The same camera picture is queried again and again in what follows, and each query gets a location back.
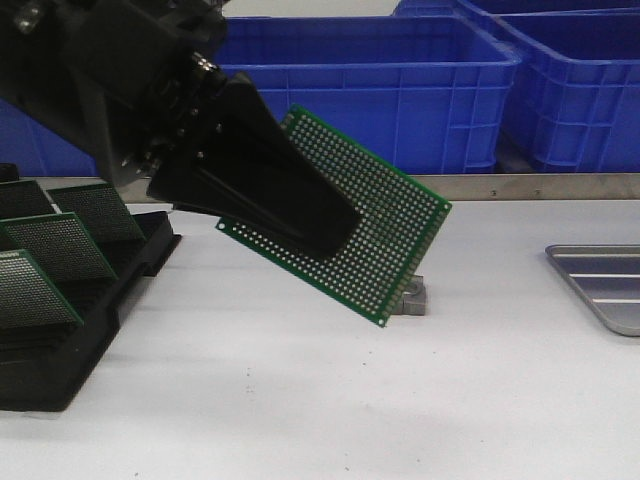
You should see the silver metal tray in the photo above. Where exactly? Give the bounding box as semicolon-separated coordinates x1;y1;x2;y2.
545;244;639;337

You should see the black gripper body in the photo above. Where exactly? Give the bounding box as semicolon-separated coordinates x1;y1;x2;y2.
1;1;227;186

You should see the grey metal clamp block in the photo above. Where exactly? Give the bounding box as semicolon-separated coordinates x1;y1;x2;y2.
392;275;428;316

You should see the dark board far rear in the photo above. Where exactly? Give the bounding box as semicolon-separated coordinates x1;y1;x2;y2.
1;180;55;220

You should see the green perforated board front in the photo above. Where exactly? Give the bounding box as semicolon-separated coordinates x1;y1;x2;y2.
1;249;83;329

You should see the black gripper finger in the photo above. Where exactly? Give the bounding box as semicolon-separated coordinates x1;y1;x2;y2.
147;73;361;258

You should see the green perforated board rear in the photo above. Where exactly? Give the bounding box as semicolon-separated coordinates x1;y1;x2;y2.
48;183;146;243

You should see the green perforated circuit board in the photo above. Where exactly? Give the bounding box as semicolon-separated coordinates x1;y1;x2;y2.
216;105;452;327

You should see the black slotted board rack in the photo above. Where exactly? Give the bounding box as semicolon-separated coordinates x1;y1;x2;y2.
0;163;184;413

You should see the blue plastic crate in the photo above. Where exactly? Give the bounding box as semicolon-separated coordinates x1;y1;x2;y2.
495;13;639;173
214;16;519;174
1;100;99;177

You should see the blue plastic crate centre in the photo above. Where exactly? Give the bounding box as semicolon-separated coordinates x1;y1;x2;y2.
214;16;519;174

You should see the blue plastic crate right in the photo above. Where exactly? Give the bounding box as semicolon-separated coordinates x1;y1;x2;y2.
495;13;639;173

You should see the blue plastic crate left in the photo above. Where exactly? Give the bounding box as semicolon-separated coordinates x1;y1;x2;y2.
1;100;99;177

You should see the green perforated board middle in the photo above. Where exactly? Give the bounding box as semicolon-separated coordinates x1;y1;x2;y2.
1;213;117;282

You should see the blue crate back right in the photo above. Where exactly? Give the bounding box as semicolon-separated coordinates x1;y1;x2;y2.
392;0;639;18

